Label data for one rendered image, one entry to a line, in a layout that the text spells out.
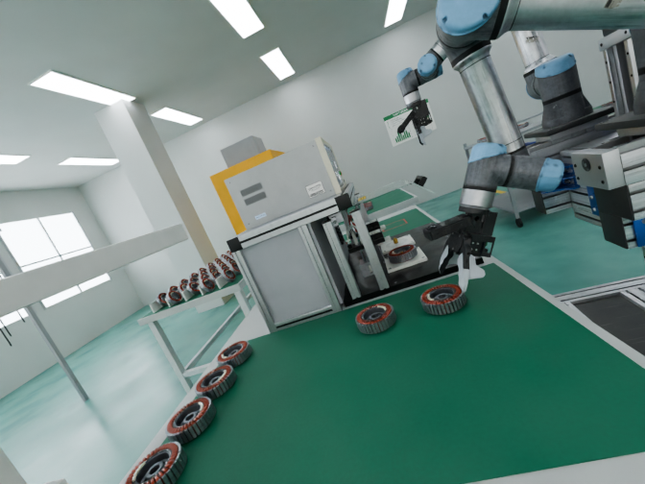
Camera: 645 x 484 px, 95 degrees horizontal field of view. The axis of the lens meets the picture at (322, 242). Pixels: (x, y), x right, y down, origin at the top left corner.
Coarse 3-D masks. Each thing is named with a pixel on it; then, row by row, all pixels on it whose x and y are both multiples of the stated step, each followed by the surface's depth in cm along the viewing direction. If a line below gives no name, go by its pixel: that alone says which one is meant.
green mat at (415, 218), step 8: (416, 208) 212; (400, 216) 208; (408, 216) 198; (416, 216) 190; (424, 216) 181; (384, 224) 205; (392, 224) 196; (400, 224) 186; (408, 224) 178; (416, 224) 171; (424, 224) 164; (384, 232) 182; (392, 232) 174; (400, 232) 167
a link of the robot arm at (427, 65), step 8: (432, 48) 119; (440, 48) 117; (424, 56) 119; (432, 56) 117; (440, 56) 118; (424, 64) 119; (432, 64) 118; (440, 64) 121; (424, 72) 120; (432, 72) 121
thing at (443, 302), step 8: (432, 288) 83; (440, 288) 82; (448, 288) 80; (456, 288) 78; (424, 296) 80; (432, 296) 82; (440, 296) 80; (448, 296) 78; (456, 296) 74; (464, 296) 75; (424, 304) 78; (432, 304) 76; (440, 304) 75; (448, 304) 74; (456, 304) 74; (464, 304) 75; (432, 312) 76; (440, 312) 75; (448, 312) 74
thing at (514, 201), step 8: (520, 120) 271; (520, 128) 314; (528, 128) 284; (536, 128) 277; (464, 144) 367; (472, 144) 365; (528, 144) 317; (512, 192) 294; (520, 192) 350; (528, 192) 339; (496, 200) 359; (504, 200) 347; (512, 200) 295; (520, 200) 323; (528, 200) 313; (504, 208) 319; (512, 208) 308; (520, 208) 297; (528, 208) 295; (520, 224) 297
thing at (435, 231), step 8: (456, 216) 76; (464, 216) 74; (440, 224) 76; (448, 224) 73; (456, 224) 73; (464, 224) 73; (472, 224) 73; (424, 232) 76; (432, 232) 73; (440, 232) 73; (448, 232) 73; (432, 240) 74
